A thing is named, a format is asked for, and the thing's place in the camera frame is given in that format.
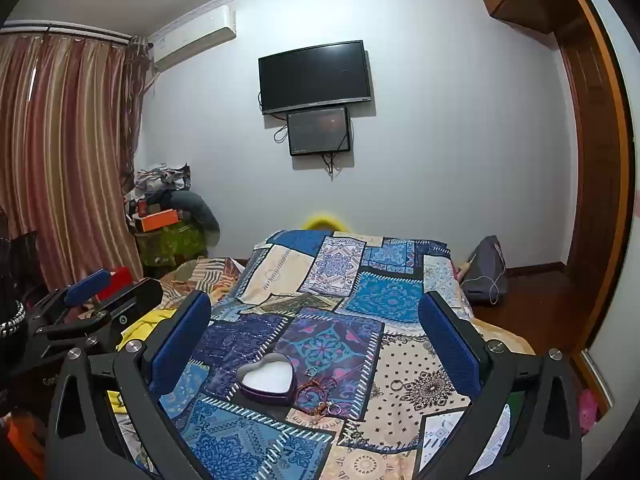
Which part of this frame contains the white curtain rail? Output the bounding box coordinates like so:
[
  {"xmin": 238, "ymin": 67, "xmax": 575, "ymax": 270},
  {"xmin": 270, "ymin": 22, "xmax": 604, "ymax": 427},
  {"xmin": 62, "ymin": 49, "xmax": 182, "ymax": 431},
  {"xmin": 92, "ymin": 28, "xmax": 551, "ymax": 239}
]
[{"xmin": 0, "ymin": 19, "xmax": 135, "ymax": 45}]

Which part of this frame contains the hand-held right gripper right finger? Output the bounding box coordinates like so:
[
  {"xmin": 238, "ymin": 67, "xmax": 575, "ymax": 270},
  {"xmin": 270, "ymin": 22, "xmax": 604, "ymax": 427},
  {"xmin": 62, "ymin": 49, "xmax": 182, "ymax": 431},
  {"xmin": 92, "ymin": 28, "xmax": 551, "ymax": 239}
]
[{"xmin": 417, "ymin": 290, "xmax": 583, "ymax": 480}]

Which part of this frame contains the person's left forearm orange sleeve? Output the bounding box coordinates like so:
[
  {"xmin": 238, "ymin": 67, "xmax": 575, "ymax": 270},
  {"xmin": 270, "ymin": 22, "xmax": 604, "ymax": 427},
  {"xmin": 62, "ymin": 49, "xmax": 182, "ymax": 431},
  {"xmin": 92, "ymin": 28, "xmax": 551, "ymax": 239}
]
[{"xmin": 6, "ymin": 407, "xmax": 47, "ymax": 478}]

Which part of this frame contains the pile of bags and clothes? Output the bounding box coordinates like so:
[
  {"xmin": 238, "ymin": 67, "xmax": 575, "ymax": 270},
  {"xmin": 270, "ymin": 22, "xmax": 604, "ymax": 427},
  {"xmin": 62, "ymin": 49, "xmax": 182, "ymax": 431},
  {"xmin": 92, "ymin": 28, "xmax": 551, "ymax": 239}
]
[{"xmin": 122, "ymin": 162, "xmax": 193, "ymax": 213}]

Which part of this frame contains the orange box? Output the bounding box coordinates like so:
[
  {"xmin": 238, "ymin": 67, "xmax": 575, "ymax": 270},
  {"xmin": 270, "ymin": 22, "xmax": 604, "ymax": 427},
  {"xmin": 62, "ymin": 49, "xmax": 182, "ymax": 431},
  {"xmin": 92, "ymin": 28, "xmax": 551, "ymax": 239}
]
[{"xmin": 138, "ymin": 208, "xmax": 181, "ymax": 234}]

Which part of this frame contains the heart-shaped purple tin box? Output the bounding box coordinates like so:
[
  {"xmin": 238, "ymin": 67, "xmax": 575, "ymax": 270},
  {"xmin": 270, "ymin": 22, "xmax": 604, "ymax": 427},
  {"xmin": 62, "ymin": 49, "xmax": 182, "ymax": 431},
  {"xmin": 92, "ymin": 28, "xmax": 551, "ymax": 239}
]
[{"xmin": 236, "ymin": 353, "xmax": 297, "ymax": 407}]

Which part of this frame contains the yellow duck blanket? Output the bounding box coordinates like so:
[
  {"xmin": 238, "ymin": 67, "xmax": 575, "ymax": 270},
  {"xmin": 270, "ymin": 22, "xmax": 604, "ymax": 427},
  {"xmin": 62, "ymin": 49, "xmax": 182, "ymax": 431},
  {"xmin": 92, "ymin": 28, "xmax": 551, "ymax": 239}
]
[{"xmin": 107, "ymin": 307, "xmax": 177, "ymax": 413}]

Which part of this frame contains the pink object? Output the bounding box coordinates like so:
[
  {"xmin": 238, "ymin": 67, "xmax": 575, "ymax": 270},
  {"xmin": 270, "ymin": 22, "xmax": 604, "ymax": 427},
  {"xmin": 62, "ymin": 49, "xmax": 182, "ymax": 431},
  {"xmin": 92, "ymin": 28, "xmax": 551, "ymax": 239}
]
[{"xmin": 577, "ymin": 389, "xmax": 602, "ymax": 435}]

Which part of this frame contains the white cable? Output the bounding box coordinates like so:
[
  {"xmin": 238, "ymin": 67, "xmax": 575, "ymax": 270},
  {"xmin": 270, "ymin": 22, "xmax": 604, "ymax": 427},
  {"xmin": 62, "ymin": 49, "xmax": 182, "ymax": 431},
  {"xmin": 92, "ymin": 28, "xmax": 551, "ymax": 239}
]
[{"xmin": 469, "ymin": 255, "xmax": 507, "ymax": 306}]

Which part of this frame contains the small black wall monitor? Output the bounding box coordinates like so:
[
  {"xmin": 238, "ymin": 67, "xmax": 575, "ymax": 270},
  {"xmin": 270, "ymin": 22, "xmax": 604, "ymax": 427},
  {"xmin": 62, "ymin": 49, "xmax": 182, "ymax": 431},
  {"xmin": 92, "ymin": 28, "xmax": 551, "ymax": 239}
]
[{"xmin": 287, "ymin": 106, "xmax": 351, "ymax": 157}]

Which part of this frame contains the black-white beaded strap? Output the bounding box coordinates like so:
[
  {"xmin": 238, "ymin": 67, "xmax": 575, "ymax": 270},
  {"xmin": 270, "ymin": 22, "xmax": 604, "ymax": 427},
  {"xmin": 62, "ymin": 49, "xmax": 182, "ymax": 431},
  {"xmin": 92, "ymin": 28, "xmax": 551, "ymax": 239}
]
[{"xmin": 0, "ymin": 300, "xmax": 27, "ymax": 337}]

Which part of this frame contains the white air conditioner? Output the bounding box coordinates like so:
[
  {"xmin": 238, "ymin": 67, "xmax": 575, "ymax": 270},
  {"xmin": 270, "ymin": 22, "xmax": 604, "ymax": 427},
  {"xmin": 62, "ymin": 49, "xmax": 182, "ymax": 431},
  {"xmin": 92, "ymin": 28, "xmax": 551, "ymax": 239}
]
[{"xmin": 147, "ymin": 5, "xmax": 237, "ymax": 72}]

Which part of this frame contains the yellow plastic object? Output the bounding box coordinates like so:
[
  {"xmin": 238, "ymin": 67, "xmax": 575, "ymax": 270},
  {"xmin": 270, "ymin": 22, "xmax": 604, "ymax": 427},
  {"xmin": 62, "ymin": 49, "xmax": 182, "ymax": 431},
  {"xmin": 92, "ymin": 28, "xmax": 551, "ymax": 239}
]
[{"xmin": 305, "ymin": 212, "xmax": 351, "ymax": 234}]

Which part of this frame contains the red box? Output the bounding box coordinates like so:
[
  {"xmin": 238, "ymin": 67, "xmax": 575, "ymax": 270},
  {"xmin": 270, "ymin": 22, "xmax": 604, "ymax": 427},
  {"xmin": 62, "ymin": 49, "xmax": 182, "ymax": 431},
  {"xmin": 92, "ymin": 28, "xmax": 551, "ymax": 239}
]
[{"xmin": 97, "ymin": 267, "xmax": 133, "ymax": 306}]

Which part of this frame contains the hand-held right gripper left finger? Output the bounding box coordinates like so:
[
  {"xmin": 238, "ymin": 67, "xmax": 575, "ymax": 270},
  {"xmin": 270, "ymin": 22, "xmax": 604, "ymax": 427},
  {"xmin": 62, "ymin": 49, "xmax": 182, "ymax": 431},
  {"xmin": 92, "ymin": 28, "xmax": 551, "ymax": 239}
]
[{"xmin": 47, "ymin": 290, "xmax": 213, "ymax": 480}]

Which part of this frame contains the striped pink curtain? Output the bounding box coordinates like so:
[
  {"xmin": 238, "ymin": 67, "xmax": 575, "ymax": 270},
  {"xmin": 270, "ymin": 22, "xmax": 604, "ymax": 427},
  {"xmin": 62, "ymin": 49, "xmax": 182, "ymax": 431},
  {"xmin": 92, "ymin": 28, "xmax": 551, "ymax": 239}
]
[{"xmin": 0, "ymin": 30, "xmax": 151, "ymax": 293}]

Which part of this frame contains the orange striped blanket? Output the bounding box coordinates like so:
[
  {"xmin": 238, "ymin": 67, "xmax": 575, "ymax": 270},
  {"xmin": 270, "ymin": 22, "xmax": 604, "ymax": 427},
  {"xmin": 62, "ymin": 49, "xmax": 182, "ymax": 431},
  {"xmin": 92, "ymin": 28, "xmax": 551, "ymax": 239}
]
[{"xmin": 159, "ymin": 256, "xmax": 247, "ymax": 307}]

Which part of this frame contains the green patterned box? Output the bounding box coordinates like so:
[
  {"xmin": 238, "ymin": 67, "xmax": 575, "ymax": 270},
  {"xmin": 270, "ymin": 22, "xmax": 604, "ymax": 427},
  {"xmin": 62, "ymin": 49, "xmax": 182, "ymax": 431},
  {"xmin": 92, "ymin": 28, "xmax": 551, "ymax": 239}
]
[{"xmin": 135, "ymin": 220, "xmax": 209, "ymax": 269}]

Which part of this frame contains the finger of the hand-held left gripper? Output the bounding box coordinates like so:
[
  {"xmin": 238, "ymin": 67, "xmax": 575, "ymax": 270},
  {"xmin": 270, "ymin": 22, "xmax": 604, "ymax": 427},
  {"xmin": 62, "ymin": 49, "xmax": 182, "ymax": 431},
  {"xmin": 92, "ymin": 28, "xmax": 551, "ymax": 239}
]
[
  {"xmin": 37, "ymin": 277, "xmax": 163, "ymax": 348},
  {"xmin": 30, "ymin": 268, "xmax": 113, "ymax": 326}
]

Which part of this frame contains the grey printed sheet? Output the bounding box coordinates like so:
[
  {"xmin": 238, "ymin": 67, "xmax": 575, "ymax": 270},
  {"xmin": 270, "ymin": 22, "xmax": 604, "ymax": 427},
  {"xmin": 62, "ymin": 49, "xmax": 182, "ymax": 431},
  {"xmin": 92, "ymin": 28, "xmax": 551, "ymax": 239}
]
[{"xmin": 107, "ymin": 390, "xmax": 156, "ymax": 471}]

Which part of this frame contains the large black wall television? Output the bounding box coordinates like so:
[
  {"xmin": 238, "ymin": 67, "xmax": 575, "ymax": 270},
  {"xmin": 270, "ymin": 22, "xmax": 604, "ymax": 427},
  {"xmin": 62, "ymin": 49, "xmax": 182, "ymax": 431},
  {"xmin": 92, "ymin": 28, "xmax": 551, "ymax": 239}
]
[{"xmin": 258, "ymin": 40, "xmax": 373, "ymax": 116}]

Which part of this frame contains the grey bag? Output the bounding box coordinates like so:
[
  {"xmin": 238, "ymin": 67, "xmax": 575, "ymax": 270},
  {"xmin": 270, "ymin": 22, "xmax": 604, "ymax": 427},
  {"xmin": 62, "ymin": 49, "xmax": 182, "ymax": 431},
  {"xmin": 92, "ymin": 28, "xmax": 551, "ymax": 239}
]
[{"xmin": 459, "ymin": 235, "xmax": 510, "ymax": 306}]

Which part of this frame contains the blue patchwork blanket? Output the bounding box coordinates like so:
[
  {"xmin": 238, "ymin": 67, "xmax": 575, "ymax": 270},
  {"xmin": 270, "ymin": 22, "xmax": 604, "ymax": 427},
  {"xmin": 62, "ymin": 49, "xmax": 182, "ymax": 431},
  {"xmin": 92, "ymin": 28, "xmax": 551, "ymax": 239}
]
[{"xmin": 125, "ymin": 229, "xmax": 533, "ymax": 480}]

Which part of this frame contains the dark grey pillow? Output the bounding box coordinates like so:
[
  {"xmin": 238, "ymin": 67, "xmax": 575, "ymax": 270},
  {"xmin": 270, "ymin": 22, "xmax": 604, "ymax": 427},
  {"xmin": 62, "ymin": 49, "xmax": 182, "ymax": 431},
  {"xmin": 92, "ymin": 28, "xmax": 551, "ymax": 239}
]
[{"xmin": 169, "ymin": 190, "xmax": 221, "ymax": 250}]

